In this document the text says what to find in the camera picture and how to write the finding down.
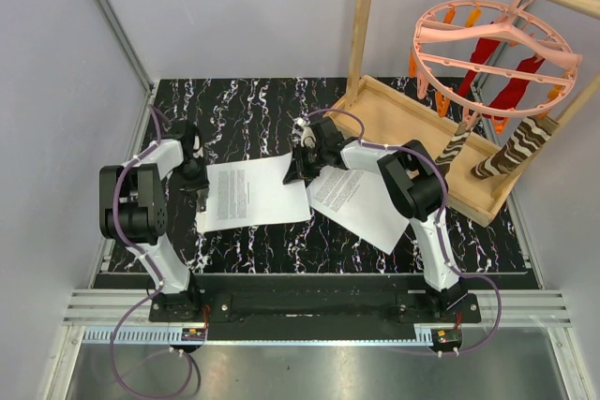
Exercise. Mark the black marble pattern mat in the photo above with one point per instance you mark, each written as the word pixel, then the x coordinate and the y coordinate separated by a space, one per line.
pixel 247 118

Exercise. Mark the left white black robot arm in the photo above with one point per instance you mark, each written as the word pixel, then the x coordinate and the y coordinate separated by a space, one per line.
pixel 133 212

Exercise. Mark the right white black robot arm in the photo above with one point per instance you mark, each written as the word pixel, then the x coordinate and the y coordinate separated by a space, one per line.
pixel 415 186

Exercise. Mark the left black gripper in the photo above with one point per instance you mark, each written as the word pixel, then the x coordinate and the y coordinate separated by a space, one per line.
pixel 202 182

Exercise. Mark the aluminium frame rail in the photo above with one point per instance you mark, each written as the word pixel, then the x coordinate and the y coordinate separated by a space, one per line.
pixel 66 347

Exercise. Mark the brown striped sock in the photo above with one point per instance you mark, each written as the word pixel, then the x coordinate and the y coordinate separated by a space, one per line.
pixel 453 147
pixel 531 134

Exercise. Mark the red sock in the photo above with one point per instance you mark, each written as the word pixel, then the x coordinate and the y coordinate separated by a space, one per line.
pixel 512 93
pixel 484 48

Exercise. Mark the pink round clip hanger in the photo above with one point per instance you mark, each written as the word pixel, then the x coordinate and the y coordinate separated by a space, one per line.
pixel 492 58

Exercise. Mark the wooden drying rack stand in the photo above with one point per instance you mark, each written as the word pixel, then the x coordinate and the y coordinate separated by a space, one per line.
pixel 387 116

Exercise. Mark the printed paper sheet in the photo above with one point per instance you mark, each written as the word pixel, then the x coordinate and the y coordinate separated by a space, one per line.
pixel 251 193
pixel 358 201

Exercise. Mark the white slotted cable duct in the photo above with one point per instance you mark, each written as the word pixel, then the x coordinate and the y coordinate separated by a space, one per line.
pixel 133 335

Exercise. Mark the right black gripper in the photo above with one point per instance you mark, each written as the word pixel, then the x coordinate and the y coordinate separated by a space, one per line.
pixel 298 170

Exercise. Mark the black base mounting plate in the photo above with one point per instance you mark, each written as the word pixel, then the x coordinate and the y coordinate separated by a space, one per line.
pixel 312 316

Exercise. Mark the white clipboard folder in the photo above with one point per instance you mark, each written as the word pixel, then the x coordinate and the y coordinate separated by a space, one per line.
pixel 206 220

